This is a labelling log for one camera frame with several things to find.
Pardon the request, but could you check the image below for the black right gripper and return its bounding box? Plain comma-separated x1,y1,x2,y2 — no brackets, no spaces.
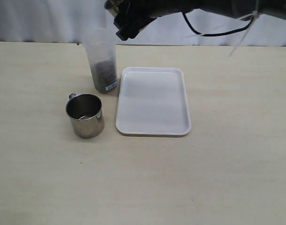
113,0,181,40

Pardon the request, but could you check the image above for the steel mug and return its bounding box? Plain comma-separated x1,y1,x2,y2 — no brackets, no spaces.
104,0,123,17
66,93,105,139

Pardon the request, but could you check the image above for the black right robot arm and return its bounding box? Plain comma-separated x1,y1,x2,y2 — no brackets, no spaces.
104,0,286,41

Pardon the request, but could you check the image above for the translucent plastic tumbler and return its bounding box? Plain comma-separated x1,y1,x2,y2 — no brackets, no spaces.
83,27,118,94

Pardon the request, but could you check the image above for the white curtain backdrop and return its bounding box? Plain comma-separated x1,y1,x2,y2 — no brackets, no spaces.
0,0,286,46

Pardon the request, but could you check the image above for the white plastic tray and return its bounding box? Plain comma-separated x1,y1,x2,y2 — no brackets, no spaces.
116,67,192,137

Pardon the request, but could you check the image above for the white zip tie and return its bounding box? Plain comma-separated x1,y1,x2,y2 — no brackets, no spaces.
185,0,261,58

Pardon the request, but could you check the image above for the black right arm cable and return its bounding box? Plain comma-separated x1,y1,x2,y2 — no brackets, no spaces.
181,11,251,38

